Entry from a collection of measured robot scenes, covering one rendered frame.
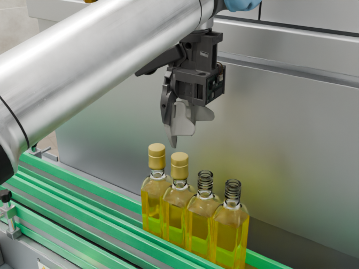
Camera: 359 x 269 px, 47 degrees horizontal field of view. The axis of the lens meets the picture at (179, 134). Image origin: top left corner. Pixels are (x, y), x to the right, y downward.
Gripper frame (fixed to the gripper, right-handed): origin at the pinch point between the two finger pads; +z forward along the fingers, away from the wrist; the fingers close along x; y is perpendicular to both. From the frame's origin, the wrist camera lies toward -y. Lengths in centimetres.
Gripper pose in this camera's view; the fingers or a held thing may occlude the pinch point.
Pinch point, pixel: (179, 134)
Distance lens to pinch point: 77.3
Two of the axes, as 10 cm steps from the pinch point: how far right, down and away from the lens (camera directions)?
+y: 8.4, 2.6, -4.9
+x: 5.5, -3.9, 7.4
